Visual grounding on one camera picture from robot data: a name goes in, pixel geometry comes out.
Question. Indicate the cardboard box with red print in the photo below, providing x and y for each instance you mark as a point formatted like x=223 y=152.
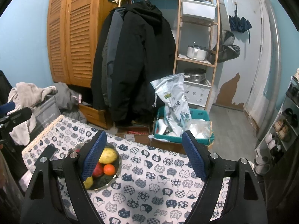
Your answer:
x=135 y=133

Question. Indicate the wooden shelf unit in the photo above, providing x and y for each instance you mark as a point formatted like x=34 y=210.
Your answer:
x=177 y=39

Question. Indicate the white storage box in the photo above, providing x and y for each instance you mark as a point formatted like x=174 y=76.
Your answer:
x=198 y=10

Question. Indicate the dark cloth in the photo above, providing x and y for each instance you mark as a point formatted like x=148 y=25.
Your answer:
x=282 y=196

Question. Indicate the clear plastic bag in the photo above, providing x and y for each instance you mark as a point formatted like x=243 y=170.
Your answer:
x=201 y=128

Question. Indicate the metal pipe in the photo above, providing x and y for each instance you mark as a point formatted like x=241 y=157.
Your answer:
x=273 y=63

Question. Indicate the white perforated basket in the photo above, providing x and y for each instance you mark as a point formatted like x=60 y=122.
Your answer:
x=196 y=92

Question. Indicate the grey jacket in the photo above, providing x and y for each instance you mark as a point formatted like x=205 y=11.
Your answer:
x=109 y=58

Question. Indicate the steel pot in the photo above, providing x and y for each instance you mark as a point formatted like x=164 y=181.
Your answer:
x=195 y=77

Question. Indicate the shoe rack with shoes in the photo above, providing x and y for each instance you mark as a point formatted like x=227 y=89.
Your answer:
x=281 y=127

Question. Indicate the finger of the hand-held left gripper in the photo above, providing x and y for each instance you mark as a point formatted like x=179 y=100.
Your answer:
x=7 y=107
x=18 y=116

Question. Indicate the light fleece blanket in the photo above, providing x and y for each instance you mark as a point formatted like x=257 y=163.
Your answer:
x=25 y=93

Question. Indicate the pale door with peeling paint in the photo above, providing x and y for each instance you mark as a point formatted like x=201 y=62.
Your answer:
x=247 y=63

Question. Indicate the teal plastic crate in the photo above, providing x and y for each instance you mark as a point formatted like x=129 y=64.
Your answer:
x=201 y=113

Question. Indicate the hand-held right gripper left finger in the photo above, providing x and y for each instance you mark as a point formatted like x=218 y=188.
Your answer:
x=93 y=158

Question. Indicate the wooden louvred wardrobe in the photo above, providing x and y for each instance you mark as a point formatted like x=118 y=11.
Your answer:
x=77 y=39

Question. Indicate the dark blue umbrella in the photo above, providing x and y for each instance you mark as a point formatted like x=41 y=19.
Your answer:
x=239 y=23

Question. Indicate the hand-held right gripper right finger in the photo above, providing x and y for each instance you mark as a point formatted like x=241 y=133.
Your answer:
x=193 y=156

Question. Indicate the green glass bowl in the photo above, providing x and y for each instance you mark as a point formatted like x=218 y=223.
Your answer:
x=105 y=179

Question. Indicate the dark grey hanging bag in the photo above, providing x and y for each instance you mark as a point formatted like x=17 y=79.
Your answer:
x=227 y=53

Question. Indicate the brown cardboard box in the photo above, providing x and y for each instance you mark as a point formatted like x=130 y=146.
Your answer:
x=168 y=144

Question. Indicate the black hooded coat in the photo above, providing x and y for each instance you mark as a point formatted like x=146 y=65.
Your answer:
x=140 y=63

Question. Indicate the wooden drawer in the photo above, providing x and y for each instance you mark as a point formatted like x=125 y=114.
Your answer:
x=93 y=115

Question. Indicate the red apple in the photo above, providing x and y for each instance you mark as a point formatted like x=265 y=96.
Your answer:
x=98 y=170

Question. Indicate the small orange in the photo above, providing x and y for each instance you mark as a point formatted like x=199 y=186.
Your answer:
x=109 y=169

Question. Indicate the grey round hanging bag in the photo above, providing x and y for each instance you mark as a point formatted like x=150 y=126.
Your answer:
x=227 y=38

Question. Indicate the grey printed tote bag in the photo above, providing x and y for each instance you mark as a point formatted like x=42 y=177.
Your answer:
x=46 y=114

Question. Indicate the grey clothes pile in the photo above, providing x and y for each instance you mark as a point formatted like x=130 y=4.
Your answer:
x=65 y=98

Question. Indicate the cat-print tablecloth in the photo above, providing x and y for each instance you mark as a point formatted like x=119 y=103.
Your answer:
x=151 y=168

